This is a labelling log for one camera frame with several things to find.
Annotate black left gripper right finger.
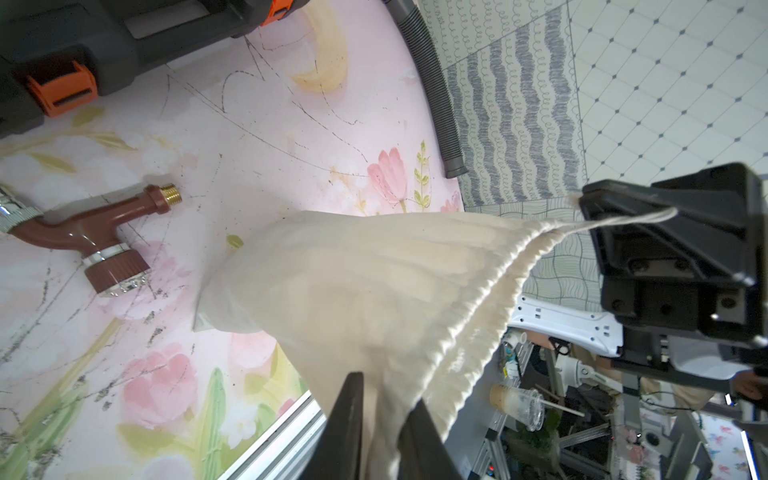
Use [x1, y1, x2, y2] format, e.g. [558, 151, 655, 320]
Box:
[397, 400, 462, 480]

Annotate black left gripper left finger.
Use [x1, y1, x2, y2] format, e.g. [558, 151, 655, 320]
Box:
[299, 372, 364, 480]

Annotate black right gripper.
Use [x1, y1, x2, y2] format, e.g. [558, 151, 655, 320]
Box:
[579, 163, 767, 384]

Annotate cream cloth drawstring bag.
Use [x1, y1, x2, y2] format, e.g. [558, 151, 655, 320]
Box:
[193, 206, 679, 480]

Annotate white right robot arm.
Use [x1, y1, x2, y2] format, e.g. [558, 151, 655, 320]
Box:
[511, 163, 767, 392]

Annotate clear plastic drink cup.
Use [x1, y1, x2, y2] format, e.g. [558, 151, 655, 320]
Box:
[489, 384, 545, 432]

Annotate black plastic tool case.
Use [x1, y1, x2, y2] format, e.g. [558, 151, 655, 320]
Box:
[1, 1, 305, 137]

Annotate aluminium front rail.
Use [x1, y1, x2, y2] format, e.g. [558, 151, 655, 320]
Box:
[220, 391, 326, 480]

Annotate grey corrugated hose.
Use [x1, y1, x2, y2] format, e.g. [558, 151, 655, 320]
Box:
[381, 0, 469, 180]

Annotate maroon garden hose nozzle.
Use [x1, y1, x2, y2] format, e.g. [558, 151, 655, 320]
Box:
[1, 184, 182, 297]

